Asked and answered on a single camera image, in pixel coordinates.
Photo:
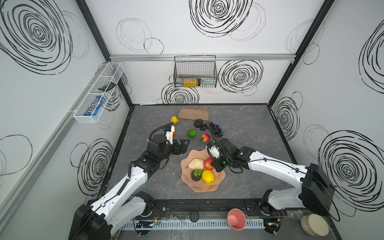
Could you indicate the large yellow lemon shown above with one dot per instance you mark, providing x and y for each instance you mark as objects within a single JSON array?
[{"x": 208, "y": 176}]

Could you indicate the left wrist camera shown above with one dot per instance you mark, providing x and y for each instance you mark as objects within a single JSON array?
[{"x": 169, "y": 133}]

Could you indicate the black round knob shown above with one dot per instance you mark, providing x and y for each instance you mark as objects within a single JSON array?
[{"x": 194, "y": 216}]

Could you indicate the small yellow lemon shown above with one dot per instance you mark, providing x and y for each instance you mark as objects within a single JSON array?
[{"x": 174, "y": 120}]

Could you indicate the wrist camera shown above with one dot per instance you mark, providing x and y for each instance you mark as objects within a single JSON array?
[
  {"x": 169, "y": 133},
  {"x": 214, "y": 152}
]

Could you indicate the green fake lime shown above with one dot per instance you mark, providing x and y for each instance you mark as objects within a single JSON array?
[{"x": 192, "y": 133}]

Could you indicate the yellow sponge in basket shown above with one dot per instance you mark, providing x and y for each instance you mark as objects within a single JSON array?
[{"x": 191, "y": 82}]

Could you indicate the cream fake pear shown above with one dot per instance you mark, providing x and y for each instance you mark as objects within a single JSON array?
[{"x": 196, "y": 164}]

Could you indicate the pink wavy fruit bowl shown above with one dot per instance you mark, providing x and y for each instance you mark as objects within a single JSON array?
[{"x": 199, "y": 186}]

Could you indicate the dark fake avocado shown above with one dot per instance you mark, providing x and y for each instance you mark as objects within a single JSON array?
[{"x": 198, "y": 123}]

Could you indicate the white slotted cable duct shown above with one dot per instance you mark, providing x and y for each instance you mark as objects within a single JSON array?
[{"x": 216, "y": 224}]

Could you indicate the green item in basket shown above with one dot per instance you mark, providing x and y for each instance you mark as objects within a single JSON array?
[{"x": 208, "y": 82}]

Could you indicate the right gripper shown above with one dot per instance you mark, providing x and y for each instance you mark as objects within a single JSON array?
[{"x": 221, "y": 154}]

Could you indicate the pink cup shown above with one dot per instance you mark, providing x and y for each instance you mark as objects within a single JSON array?
[{"x": 236, "y": 219}]

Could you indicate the dark mangosteen green top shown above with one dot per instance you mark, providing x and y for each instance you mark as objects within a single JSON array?
[{"x": 196, "y": 175}]

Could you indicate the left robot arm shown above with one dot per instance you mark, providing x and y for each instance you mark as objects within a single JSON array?
[{"x": 106, "y": 216}]

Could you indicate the black grape bunch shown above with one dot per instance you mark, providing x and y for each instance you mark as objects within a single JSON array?
[{"x": 216, "y": 130}]

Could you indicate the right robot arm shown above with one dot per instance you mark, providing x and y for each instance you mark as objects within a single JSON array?
[{"x": 310, "y": 188}]

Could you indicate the blue candy packet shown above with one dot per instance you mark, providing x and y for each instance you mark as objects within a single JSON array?
[{"x": 95, "y": 106}]

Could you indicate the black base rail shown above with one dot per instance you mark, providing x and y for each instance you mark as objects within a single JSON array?
[{"x": 204, "y": 205}]

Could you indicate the white wire wall shelf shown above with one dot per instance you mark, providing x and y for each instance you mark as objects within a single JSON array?
[{"x": 107, "y": 73}]

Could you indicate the red fake bell pepper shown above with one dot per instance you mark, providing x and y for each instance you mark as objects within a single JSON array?
[{"x": 207, "y": 164}]

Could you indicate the beige stacked bowls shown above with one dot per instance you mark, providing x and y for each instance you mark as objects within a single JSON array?
[{"x": 314, "y": 225}]

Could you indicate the black remote control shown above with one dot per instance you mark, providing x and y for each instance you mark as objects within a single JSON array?
[{"x": 107, "y": 87}]

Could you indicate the red green apple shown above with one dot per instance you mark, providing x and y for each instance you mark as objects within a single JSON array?
[{"x": 205, "y": 138}]

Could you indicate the black wire wall basket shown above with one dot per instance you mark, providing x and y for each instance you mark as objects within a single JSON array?
[{"x": 194, "y": 66}]

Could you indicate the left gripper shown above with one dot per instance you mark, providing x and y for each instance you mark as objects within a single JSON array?
[{"x": 179, "y": 146}]

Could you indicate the brown woven mat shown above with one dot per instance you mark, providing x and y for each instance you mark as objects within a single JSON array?
[{"x": 194, "y": 114}]

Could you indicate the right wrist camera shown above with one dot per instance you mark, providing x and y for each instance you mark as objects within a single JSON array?
[{"x": 214, "y": 152}]

